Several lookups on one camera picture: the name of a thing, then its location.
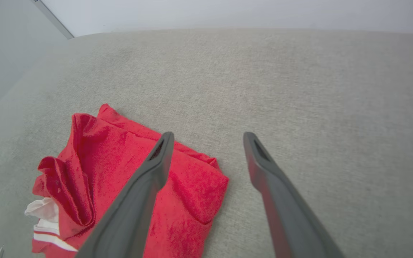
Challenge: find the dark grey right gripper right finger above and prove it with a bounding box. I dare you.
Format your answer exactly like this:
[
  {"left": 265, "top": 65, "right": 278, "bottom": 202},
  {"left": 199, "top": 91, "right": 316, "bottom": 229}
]
[{"left": 243, "top": 132, "right": 345, "bottom": 258}]

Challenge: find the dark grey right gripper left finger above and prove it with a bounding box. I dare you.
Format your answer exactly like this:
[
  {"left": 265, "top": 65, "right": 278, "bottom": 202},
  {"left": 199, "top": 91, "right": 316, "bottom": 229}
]
[{"left": 76, "top": 132, "right": 175, "bottom": 258}]

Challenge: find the red shirt with white trim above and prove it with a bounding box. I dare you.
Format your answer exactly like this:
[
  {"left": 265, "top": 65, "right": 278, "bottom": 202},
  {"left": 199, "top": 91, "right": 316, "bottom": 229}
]
[{"left": 24, "top": 103, "right": 230, "bottom": 258}]

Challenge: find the grey fabric sofa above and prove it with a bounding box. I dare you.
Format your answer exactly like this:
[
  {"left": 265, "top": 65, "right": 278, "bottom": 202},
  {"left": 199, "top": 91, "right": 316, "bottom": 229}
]
[{"left": 0, "top": 29, "right": 413, "bottom": 258}]

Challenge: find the grey wall trim strip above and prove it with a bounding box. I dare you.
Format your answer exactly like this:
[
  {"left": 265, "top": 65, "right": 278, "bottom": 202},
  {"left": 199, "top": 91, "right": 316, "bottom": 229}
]
[{"left": 31, "top": 0, "right": 75, "bottom": 39}]

